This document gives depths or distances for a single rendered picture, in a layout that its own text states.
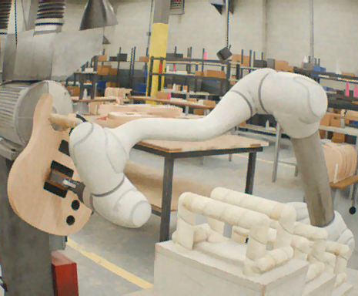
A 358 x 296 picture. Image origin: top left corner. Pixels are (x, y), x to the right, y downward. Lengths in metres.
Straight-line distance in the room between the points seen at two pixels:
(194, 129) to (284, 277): 0.66
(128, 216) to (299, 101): 0.55
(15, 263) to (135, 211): 0.85
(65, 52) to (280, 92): 0.62
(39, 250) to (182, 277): 1.15
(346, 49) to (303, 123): 11.76
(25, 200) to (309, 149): 0.89
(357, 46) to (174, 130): 11.81
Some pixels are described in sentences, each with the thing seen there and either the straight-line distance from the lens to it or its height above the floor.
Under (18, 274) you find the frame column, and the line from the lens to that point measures 1.97.
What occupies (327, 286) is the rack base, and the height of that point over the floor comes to 1.01.
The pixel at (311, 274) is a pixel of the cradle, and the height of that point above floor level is 1.05.
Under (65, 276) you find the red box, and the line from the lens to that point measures 2.06.
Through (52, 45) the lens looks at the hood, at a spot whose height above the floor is 1.49.
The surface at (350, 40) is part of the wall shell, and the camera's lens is 13.10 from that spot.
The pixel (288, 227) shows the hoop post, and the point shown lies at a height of 1.18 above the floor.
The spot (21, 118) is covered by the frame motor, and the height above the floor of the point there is 1.25.
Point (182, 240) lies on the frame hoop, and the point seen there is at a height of 1.12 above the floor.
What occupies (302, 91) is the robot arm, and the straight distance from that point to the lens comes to 1.36.
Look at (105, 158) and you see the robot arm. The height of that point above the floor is 1.21.
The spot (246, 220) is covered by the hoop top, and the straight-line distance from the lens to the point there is 0.79.
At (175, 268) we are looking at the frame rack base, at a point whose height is 1.07.
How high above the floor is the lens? 1.42
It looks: 9 degrees down
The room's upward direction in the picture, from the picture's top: 4 degrees clockwise
